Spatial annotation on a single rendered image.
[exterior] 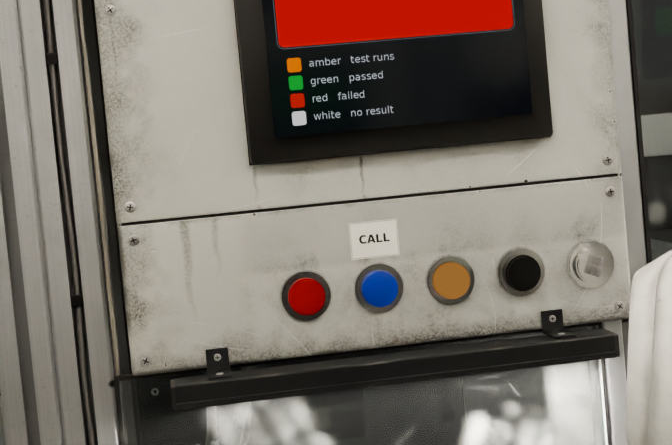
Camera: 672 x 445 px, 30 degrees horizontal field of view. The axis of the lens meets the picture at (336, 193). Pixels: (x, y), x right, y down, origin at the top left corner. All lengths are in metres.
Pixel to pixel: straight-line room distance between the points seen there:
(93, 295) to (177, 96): 0.17
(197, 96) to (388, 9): 0.17
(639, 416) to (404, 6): 0.55
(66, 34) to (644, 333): 0.62
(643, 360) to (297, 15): 0.55
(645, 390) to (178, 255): 0.56
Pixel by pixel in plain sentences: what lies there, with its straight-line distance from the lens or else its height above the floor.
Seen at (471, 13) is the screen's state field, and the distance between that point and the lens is 1.02.
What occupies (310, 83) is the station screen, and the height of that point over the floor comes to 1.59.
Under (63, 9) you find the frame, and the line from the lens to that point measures 1.03.
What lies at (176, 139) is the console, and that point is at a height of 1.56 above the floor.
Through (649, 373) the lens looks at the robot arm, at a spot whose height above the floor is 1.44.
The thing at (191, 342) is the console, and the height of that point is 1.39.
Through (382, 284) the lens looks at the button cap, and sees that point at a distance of 1.02.
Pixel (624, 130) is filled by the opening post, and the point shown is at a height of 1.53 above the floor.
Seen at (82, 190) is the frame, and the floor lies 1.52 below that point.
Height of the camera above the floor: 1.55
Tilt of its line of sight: 3 degrees down
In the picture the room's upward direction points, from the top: 5 degrees counter-clockwise
